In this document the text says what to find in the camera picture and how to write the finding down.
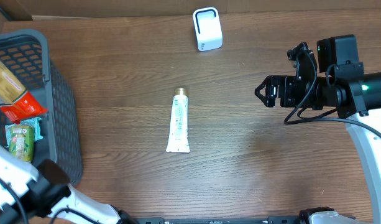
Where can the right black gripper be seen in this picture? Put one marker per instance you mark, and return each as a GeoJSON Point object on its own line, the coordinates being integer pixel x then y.
{"type": "Point", "coordinates": [271, 83]}

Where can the white tube gold cap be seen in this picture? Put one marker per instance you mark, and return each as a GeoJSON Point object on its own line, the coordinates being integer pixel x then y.
{"type": "Point", "coordinates": [178, 131]}

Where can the orange spaghetti packet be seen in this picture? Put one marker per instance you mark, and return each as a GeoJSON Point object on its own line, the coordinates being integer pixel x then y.
{"type": "Point", "coordinates": [16, 102]}

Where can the green juice carton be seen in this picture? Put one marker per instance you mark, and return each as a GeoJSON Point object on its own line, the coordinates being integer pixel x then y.
{"type": "Point", "coordinates": [22, 142]}

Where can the teal snack packet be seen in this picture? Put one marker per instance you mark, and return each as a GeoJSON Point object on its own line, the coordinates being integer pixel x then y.
{"type": "Point", "coordinates": [33, 122]}

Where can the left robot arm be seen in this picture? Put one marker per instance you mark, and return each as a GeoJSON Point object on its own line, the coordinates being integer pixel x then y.
{"type": "Point", "coordinates": [45, 191]}

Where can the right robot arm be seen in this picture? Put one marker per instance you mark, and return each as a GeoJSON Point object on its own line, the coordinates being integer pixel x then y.
{"type": "Point", "coordinates": [353, 100]}

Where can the white barcode scanner stand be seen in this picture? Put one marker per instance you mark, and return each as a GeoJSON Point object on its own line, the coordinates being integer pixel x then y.
{"type": "Point", "coordinates": [209, 35]}

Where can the cardboard back panel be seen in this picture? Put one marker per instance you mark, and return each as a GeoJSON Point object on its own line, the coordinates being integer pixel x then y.
{"type": "Point", "coordinates": [25, 9]}

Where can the grey plastic shopping basket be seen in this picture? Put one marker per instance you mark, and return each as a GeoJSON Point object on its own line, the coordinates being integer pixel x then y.
{"type": "Point", "coordinates": [25, 53]}

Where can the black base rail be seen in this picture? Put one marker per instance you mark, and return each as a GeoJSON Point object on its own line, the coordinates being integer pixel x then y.
{"type": "Point", "coordinates": [269, 220]}

